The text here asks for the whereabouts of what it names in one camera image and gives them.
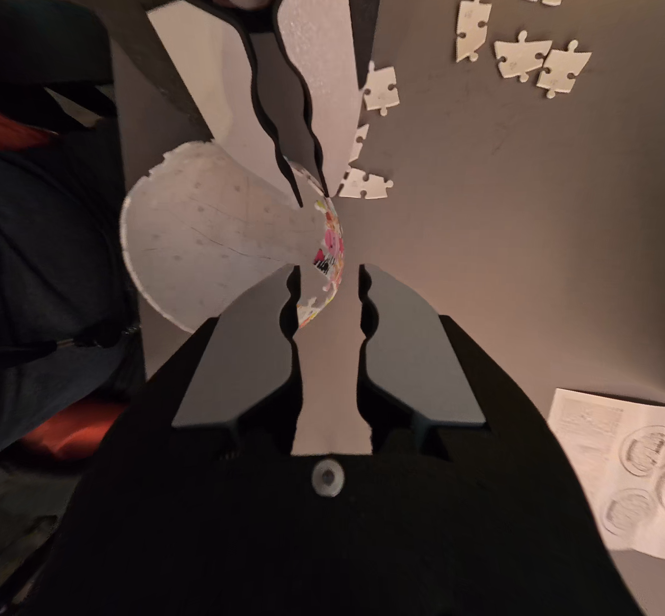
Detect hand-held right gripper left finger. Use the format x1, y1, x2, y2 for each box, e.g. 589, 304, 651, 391
171, 264, 303, 454

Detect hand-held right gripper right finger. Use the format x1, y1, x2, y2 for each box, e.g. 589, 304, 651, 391
357, 263, 487, 454

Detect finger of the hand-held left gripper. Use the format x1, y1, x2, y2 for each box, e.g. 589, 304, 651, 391
147, 0, 304, 208
271, 0, 363, 198

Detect white puzzle pieces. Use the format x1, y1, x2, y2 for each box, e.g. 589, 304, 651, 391
337, 0, 593, 200

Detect colourful cartoon puzzle ball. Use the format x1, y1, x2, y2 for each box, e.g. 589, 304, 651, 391
121, 140, 345, 333

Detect orange jacket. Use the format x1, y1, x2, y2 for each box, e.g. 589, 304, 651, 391
0, 114, 131, 463

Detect white instruction sheet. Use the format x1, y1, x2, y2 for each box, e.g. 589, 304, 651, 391
547, 388, 665, 558

